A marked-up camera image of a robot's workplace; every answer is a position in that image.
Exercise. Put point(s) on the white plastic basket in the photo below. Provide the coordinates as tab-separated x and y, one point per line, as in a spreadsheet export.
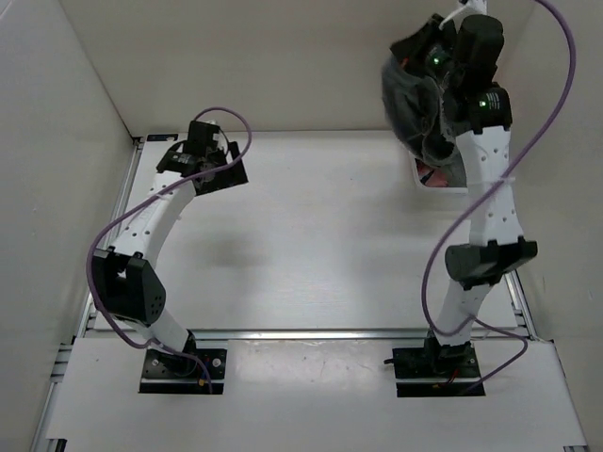
450	189

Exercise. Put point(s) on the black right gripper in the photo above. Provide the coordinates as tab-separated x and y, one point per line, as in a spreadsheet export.
412	49

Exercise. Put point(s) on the black label sticker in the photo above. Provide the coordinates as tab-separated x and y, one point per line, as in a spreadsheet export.
162	137

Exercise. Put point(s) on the grey shorts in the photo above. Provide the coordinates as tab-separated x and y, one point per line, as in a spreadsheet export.
413	113

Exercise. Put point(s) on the pink patterned shorts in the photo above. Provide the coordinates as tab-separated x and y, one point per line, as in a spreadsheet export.
429	176

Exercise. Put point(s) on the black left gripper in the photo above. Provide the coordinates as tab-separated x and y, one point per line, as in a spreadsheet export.
231	176

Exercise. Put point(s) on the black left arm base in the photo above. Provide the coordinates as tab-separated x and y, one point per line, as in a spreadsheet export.
164	374

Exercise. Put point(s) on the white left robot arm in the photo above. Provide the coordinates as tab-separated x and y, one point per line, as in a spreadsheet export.
124	273

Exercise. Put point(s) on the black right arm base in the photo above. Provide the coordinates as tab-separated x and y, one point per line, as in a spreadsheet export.
433	371

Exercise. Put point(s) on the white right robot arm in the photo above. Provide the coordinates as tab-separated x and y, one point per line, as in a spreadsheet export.
475	112

